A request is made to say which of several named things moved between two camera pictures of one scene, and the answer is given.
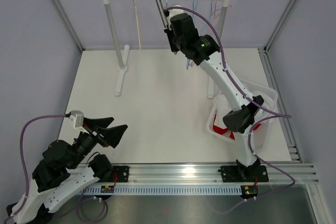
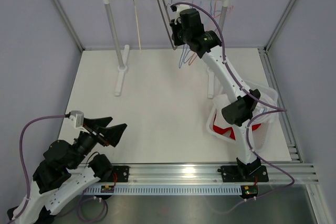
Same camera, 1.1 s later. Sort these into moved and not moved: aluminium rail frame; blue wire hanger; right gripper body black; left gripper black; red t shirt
Moved: right gripper body black; blue wire hanger
Not moved: aluminium rail frame; left gripper black; red t shirt
